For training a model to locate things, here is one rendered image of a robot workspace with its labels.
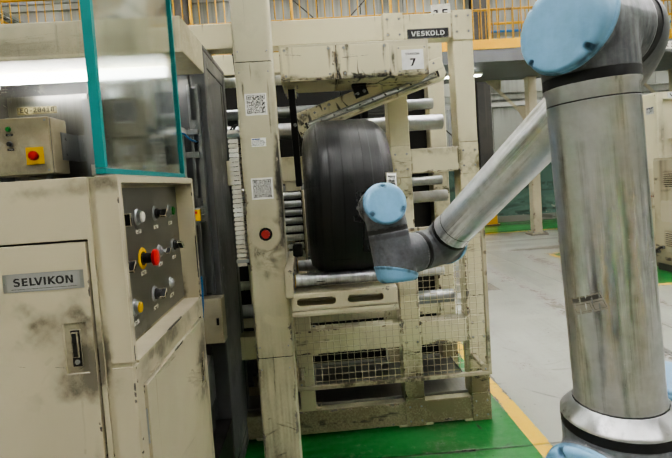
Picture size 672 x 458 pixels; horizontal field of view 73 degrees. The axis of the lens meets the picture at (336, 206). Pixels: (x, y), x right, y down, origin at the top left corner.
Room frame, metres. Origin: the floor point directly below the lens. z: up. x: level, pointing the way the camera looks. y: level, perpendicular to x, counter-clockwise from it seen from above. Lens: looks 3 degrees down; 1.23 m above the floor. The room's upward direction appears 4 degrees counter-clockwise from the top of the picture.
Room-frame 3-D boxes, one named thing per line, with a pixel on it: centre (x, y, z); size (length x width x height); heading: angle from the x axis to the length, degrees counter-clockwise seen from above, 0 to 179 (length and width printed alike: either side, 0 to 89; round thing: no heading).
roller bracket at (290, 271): (1.68, 0.18, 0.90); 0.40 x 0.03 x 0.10; 3
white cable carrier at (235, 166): (1.62, 0.34, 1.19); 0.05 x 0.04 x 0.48; 3
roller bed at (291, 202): (2.05, 0.24, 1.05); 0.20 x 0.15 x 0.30; 93
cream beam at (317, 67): (1.99, -0.11, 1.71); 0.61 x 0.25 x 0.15; 93
